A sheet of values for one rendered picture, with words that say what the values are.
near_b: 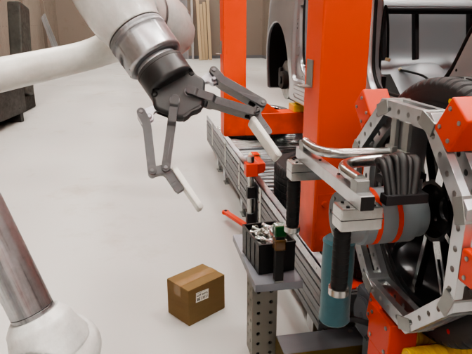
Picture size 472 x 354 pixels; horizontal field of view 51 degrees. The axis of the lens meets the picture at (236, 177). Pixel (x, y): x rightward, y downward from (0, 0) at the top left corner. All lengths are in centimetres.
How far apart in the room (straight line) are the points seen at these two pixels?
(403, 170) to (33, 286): 84
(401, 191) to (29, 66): 72
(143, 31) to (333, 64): 100
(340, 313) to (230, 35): 243
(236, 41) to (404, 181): 262
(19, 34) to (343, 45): 708
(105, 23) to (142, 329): 177
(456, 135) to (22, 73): 81
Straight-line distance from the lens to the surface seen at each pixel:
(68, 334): 123
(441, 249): 132
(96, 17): 76
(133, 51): 73
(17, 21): 841
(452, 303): 112
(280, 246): 167
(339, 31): 164
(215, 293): 236
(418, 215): 124
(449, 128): 107
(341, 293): 108
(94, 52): 95
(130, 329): 235
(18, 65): 95
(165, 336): 228
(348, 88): 167
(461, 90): 119
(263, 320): 204
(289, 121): 367
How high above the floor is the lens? 130
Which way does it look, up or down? 17 degrees down
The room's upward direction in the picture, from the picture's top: straight up
